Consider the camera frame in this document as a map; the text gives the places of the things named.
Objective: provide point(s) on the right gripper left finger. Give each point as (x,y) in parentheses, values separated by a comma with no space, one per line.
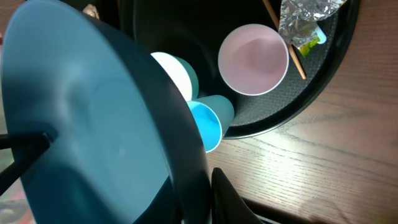
(26,149)

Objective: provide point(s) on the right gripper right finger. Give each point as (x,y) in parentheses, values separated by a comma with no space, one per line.
(227,207)

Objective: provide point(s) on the dark blue plate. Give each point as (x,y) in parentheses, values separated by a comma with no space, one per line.
(125,148)

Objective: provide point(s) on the white light-blue bowl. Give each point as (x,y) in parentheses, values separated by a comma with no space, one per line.
(181,73)

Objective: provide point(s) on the brown food scrap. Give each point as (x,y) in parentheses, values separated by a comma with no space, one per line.
(92,11)

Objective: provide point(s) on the small blue cup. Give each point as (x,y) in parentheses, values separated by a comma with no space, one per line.
(213,116)

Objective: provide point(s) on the pink cup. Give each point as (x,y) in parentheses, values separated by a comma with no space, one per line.
(253,59)

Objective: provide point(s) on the green yellow wrapper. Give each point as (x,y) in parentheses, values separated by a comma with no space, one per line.
(306,48)

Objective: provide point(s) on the wooden chopstick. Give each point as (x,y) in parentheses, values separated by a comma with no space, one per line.
(292,53)

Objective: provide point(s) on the light blue plastic spoon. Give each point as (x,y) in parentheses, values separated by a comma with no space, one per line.
(321,35)

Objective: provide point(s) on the crumpled foil wrapper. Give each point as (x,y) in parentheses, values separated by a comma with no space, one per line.
(298,18)

